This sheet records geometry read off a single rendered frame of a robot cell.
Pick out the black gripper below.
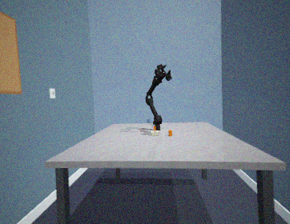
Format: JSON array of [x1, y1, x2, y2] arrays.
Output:
[[157, 64, 172, 81]]

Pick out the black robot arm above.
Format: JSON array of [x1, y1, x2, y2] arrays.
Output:
[[146, 69, 164, 130]]

